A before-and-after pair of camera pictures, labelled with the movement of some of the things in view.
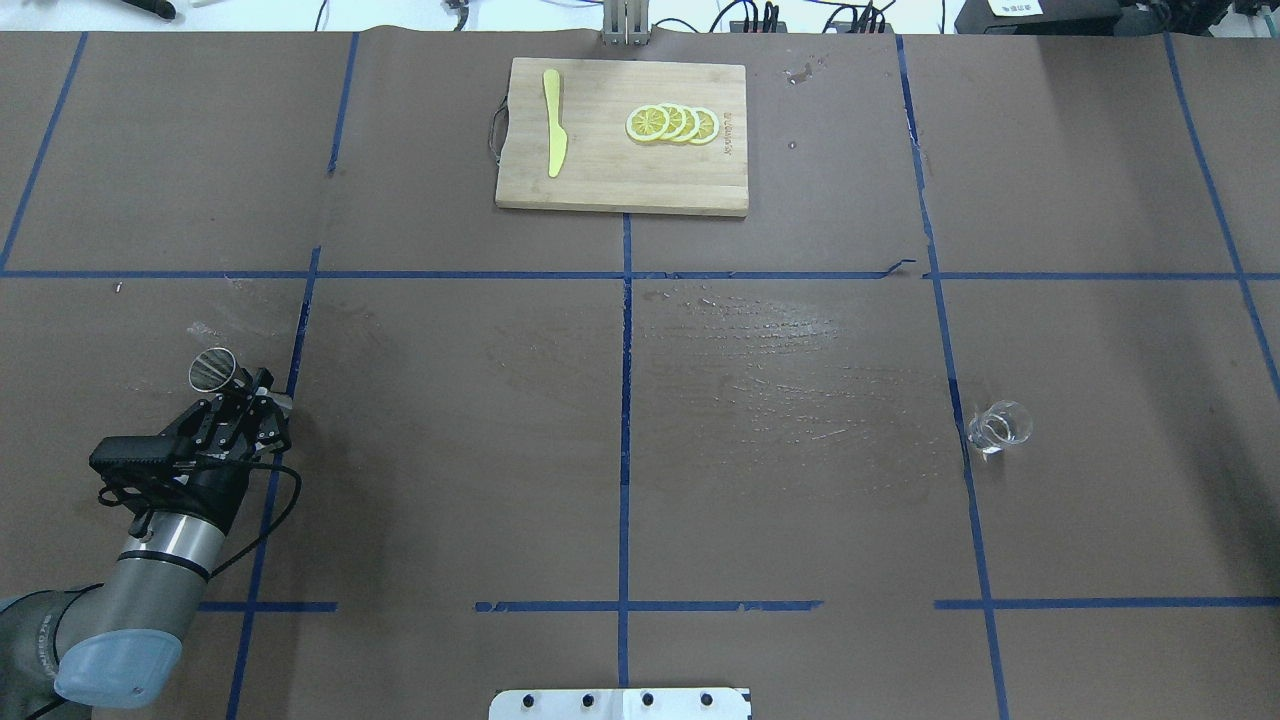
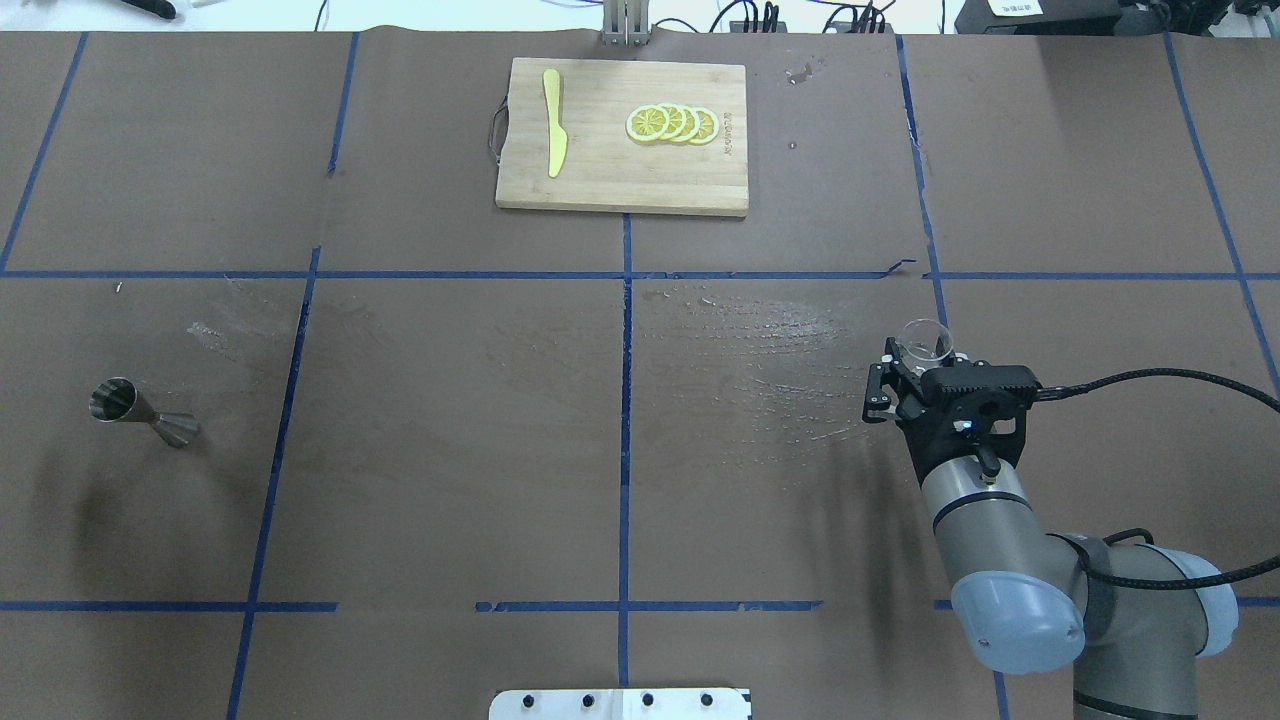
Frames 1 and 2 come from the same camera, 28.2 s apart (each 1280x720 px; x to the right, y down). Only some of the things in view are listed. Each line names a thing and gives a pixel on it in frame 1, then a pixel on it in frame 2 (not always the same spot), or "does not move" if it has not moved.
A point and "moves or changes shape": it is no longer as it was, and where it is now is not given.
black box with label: [1037, 17] does not move
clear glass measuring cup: [1005, 423] moves or changes shape
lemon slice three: [691, 126] does not move
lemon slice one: [647, 123] does not move
